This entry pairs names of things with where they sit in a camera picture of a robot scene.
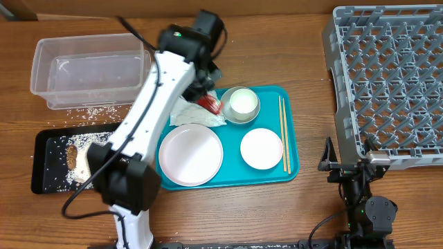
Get white paper cup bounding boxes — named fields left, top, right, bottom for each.
left=229, top=89, right=258, bottom=121

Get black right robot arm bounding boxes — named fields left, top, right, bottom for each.
left=308, top=138, right=398, bottom=249

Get wooden chopstick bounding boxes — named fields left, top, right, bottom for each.
left=278, top=96, right=287, bottom=172
left=282, top=98, right=291, bottom=174

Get grey dishwasher rack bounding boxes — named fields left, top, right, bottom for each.
left=322, top=4, right=442, bottom=169

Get scattered rice grains on table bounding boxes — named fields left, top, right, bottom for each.
left=42, top=105, right=132, bottom=128

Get red snack wrapper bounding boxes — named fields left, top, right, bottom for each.
left=197, top=95, right=223, bottom=115

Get brown food scrap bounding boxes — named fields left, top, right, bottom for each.
left=66, top=145, right=78, bottom=170

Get rice pile on tray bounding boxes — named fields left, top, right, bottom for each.
left=49, top=132, right=112, bottom=192

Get small white plate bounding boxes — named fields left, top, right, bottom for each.
left=240, top=128, right=283, bottom=170

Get large white plate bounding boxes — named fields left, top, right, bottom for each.
left=159, top=124, right=224, bottom=187

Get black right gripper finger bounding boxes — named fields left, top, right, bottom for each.
left=363, top=136, right=379, bottom=152
left=318, top=137, right=338, bottom=172

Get black plastic tray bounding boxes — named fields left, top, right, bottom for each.
left=30, top=123, right=118, bottom=194

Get right wooden chopstick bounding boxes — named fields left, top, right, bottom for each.
left=282, top=98, right=291, bottom=174

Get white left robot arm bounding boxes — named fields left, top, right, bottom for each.
left=86, top=10, right=227, bottom=248

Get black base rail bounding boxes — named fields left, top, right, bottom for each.
left=154, top=239, right=395, bottom=249

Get grey bowl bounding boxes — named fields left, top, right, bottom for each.
left=221, top=86, right=260, bottom=125

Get left wooden chopstick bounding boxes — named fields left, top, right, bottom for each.
left=278, top=96, right=287, bottom=172

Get white napkin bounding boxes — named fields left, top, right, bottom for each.
left=170, top=97, right=226, bottom=127

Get teal serving tray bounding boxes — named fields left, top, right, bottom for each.
left=199, top=86, right=300, bottom=188

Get clear plastic bin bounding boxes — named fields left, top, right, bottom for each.
left=30, top=33, right=152, bottom=110

